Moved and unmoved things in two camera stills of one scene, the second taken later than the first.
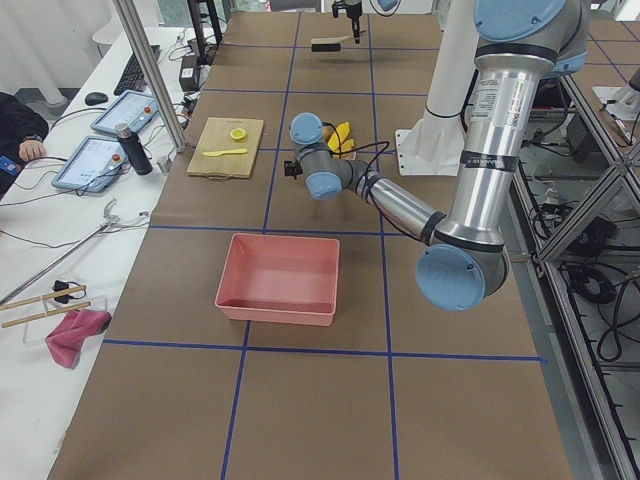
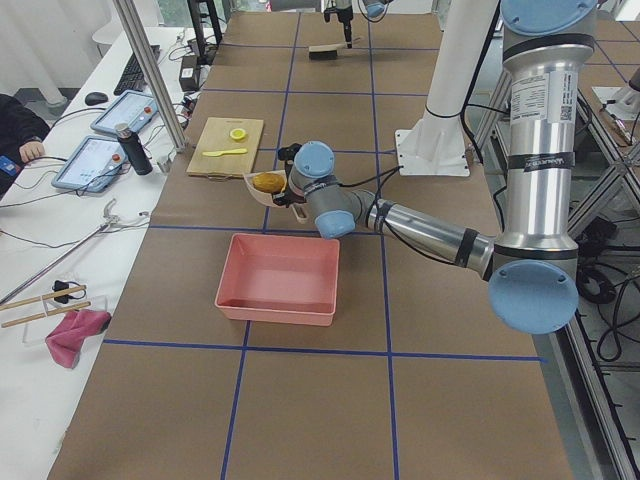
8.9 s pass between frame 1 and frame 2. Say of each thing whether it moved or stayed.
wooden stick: stayed
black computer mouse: stayed
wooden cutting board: stayed
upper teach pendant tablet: stayed
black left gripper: moved
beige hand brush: moved
